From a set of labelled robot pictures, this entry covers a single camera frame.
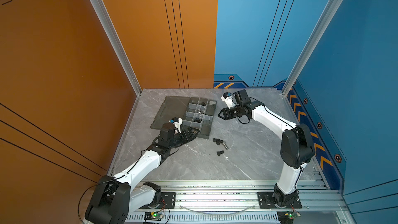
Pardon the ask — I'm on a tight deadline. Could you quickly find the black eye nut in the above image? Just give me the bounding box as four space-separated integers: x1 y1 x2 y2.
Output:
193 118 202 123

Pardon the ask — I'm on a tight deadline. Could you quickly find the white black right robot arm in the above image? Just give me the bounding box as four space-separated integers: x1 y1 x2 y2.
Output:
218 97 315 208

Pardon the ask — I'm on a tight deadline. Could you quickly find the left green circuit board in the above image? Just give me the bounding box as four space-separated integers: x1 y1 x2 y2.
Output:
144 212 165 222

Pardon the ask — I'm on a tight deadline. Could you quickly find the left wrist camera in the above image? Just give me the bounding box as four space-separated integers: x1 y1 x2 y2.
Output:
170 117 182 133

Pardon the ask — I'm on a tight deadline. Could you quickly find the aluminium corner post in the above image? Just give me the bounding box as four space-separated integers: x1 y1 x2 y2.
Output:
282 0 343 97
90 0 142 97

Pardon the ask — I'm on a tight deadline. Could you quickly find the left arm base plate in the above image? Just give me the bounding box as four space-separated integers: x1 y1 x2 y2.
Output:
141 192 176 209

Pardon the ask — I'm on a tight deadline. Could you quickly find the aluminium front rail frame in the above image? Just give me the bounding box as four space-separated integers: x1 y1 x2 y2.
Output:
102 178 355 224

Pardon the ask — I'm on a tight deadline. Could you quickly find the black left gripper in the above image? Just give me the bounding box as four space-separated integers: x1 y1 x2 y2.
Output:
168 127 199 151

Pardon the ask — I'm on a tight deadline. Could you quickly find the grey plastic organizer box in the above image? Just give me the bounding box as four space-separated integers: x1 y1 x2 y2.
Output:
150 95 217 139

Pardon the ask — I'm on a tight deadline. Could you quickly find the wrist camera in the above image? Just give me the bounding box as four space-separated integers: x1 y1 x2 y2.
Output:
221 89 252 109
170 117 182 133

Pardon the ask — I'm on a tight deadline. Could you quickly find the right aluminium corner post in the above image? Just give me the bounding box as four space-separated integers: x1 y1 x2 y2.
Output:
282 0 343 97

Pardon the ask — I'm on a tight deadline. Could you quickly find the right circuit board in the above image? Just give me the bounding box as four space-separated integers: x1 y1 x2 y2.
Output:
277 212 301 224

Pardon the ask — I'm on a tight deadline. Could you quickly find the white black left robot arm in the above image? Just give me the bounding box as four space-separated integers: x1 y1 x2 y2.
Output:
78 120 200 224

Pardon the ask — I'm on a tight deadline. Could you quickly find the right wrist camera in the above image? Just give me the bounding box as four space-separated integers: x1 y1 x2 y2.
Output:
221 89 252 109

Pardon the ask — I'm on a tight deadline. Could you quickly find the left aluminium corner post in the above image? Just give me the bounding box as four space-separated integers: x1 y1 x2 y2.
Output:
90 0 142 97

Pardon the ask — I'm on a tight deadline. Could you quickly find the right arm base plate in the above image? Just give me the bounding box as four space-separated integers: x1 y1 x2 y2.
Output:
257 190 302 209

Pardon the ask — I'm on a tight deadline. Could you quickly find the large black bolt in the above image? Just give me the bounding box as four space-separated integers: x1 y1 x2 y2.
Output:
213 138 223 145

